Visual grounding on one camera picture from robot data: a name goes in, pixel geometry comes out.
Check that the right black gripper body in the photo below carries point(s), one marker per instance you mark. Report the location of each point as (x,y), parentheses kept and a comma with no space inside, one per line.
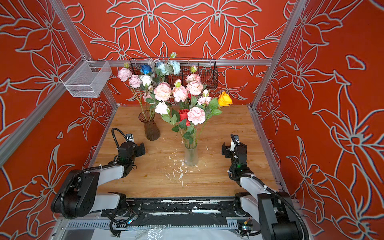
(228,153)

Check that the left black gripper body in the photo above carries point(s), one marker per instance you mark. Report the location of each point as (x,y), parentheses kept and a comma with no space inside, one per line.
(138,152)

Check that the dark smoked glass vase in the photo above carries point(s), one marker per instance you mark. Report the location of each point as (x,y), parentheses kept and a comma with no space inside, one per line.
(152,131)

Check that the clear glass vase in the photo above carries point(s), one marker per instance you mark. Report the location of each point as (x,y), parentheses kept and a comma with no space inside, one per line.
(191,154)

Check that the orange flower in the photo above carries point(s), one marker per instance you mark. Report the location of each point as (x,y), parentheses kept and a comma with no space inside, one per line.
(208,107)

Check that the pink rose stem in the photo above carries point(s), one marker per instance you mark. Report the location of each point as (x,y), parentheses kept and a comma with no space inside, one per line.
(149,100)

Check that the pink rose bunch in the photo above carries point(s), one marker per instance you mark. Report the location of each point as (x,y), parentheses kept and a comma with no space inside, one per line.
(163,92)

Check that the blue rose stem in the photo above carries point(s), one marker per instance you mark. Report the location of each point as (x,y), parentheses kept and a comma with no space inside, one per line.
(146,69)

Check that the white green flower stem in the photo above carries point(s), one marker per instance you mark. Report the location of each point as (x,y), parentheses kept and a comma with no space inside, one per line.
(164,68)

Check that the white rose stem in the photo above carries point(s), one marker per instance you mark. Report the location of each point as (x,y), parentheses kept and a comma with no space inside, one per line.
(179,121)

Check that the small pink flower bunch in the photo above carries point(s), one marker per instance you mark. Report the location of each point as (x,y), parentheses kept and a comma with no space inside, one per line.
(192,114)

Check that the pink peony spray stem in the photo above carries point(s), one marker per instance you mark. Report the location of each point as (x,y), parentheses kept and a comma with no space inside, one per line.
(194,83)

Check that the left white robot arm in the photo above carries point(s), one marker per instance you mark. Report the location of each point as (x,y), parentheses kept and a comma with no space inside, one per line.
(78,195)

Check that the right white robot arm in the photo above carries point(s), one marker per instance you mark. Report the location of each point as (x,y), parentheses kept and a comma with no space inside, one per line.
(272,210)

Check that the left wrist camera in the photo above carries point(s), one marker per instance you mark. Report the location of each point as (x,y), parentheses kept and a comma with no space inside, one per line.
(129,138)

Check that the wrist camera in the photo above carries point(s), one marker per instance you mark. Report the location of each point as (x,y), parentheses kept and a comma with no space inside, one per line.
(129,138)
(234,143)

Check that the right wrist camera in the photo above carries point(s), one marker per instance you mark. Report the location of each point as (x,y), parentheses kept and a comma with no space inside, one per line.
(234,143)

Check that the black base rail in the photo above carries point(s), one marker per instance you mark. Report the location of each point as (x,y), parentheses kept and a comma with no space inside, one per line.
(204,212)

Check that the black wire wall basket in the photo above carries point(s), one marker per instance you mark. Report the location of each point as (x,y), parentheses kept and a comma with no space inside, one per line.
(207,69)

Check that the clear acrylic wall bin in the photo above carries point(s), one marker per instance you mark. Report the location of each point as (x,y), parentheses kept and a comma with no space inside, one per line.
(86,79)

